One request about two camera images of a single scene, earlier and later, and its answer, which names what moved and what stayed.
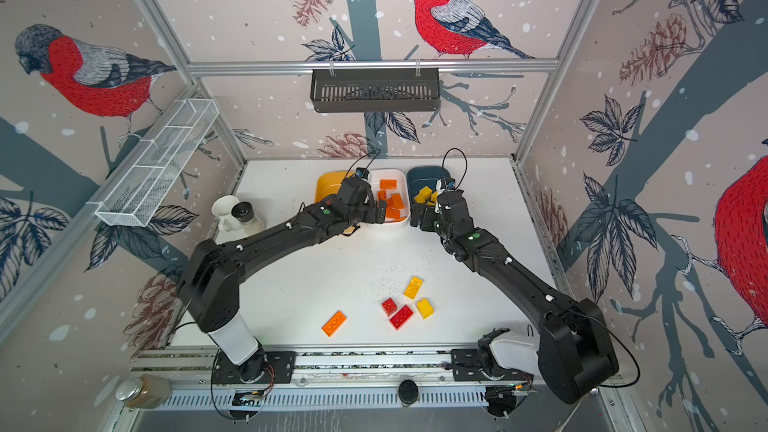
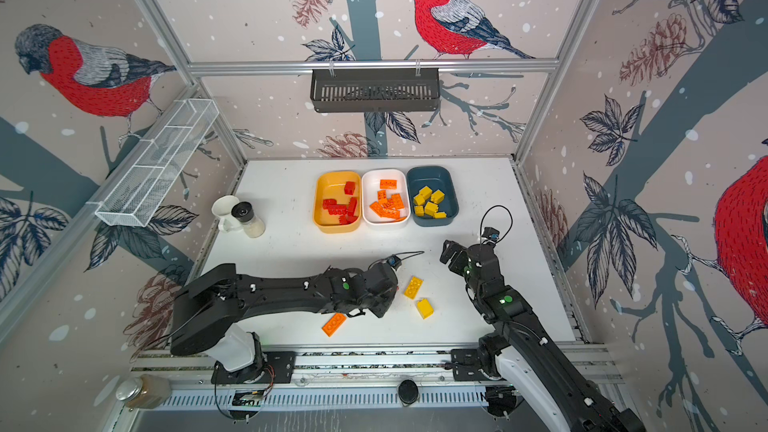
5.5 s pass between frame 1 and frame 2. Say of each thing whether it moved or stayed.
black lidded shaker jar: stayed
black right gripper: moved
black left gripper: moved
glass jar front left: stayed
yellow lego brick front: stayed
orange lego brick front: stayed
